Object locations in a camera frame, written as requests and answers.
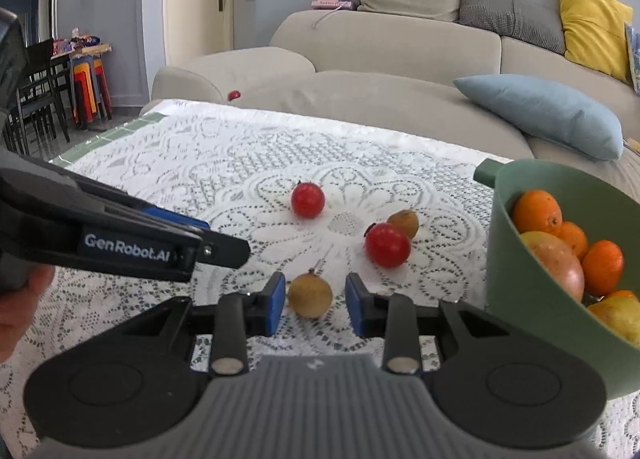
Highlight black dining chair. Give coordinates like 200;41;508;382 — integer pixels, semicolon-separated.
4;39;72;156

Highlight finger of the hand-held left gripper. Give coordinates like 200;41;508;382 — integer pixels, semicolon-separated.
177;226;252;271
137;206;212;235

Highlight small brown round fruit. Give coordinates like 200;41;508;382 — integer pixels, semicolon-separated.
387;209;420;240
286;264;334;319

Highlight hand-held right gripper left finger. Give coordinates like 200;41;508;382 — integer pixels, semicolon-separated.
127;271;287;377

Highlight green plastic bowl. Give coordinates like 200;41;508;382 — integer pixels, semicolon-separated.
473;159;640;401

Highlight yellow cushion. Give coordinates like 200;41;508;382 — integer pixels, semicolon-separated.
557;0;635;83

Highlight green tiled mat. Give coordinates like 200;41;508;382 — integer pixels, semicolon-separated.
54;112;167;168

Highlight colourful snack packets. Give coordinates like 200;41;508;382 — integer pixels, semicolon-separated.
51;29;113;58

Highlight stack of colourful stools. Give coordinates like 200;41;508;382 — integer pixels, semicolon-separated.
70;56;114;128

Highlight light blue pillow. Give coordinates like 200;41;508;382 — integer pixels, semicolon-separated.
453;74;626;162

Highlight white cable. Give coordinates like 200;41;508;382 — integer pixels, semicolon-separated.
312;8;347;29

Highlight beige sofa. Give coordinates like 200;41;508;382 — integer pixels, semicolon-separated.
140;9;640;181

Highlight round red fruit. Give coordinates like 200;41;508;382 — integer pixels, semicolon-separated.
364;222;412;269
291;181;326;219

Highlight large yellow-green pear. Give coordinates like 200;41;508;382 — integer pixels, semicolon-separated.
586;296;640;346

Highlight grey checked cushion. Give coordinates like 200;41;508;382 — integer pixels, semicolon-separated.
459;0;567;56

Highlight patterned pillow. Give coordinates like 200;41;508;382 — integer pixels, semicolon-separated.
625;22;640;93

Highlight person's left hand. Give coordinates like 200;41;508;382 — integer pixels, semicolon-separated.
0;264;57;367

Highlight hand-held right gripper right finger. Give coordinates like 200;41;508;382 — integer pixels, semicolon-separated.
345;271;506;376

